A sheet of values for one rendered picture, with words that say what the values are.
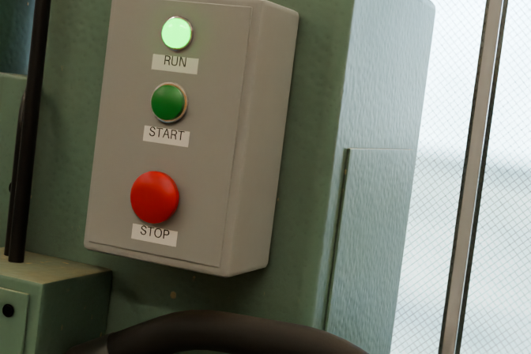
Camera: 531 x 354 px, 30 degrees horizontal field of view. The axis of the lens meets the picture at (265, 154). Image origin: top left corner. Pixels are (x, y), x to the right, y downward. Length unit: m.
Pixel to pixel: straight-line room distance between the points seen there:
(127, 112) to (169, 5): 0.07
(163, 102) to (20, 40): 0.29
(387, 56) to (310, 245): 0.16
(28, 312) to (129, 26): 0.18
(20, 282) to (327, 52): 0.23
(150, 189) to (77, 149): 0.12
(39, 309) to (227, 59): 0.19
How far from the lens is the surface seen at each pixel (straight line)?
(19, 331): 0.62
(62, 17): 0.70
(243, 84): 0.56
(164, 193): 0.57
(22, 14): 0.84
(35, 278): 0.62
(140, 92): 0.59
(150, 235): 0.58
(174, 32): 0.57
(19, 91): 0.76
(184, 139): 0.57
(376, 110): 0.68
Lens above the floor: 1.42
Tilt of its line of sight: 3 degrees down
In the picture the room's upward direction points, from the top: 7 degrees clockwise
